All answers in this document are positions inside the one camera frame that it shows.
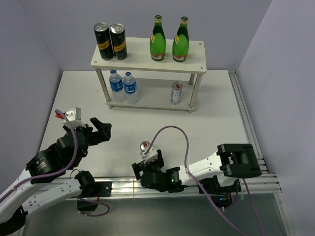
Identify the silver blue can front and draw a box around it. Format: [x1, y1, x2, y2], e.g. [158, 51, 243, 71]
[140, 141, 151, 151]

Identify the silver blue can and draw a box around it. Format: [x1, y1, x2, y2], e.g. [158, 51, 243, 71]
[170, 82, 183, 104]
[140, 141, 151, 151]

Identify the Pocari Sweat bottle front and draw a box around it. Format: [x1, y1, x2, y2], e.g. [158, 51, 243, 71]
[109, 69, 125, 102]

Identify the pocari sweat bottle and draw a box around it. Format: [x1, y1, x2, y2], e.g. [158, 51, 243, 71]
[123, 72, 139, 104]
[109, 69, 125, 102]

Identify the green glass bottle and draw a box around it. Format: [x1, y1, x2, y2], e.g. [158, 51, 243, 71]
[150, 15, 166, 61]
[172, 16, 189, 62]

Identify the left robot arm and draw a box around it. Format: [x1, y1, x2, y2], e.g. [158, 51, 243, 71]
[0, 118, 112, 236]

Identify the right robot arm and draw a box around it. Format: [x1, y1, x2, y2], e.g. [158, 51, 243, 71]
[132, 143, 262, 193]

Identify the white two-tier shelf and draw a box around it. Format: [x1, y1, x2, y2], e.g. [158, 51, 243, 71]
[91, 37, 207, 113]

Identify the black can right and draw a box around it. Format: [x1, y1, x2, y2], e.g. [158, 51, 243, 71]
[109, 23, 127, 60]

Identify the black can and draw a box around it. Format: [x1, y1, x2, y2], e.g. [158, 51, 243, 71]
[94, 22, 114, 60]
[109, 23, 127, 60]

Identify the black can left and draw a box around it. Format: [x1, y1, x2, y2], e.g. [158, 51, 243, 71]
[94, 22, 114, 60]

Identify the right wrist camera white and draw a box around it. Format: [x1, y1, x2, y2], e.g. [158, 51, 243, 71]
[140, 146, 158, 163]

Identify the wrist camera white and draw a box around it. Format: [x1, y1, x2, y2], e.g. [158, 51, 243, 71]
[140, 146, 158, 163]
[64, 107, 85, 129]

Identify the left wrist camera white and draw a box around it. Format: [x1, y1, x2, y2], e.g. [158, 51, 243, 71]
[64, 107, 85, 129]

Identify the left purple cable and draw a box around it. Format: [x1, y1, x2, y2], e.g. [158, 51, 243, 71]
[0, 110, 111, 217]

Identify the purple cable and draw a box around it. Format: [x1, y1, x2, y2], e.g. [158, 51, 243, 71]
[145, 125, 264, 236]
[0, 110, 111, 217]

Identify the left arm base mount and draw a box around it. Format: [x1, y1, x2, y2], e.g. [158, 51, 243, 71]
[75, 181, 112, 217]

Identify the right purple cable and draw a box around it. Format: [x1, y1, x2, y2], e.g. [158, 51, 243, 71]
[145, 125, 264, 236]

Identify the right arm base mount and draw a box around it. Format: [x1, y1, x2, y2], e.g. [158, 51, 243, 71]
[200, 177, 241, 210]

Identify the aluminium frame rail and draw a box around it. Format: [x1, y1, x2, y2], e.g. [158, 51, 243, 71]
[12, 69, 296, 236]

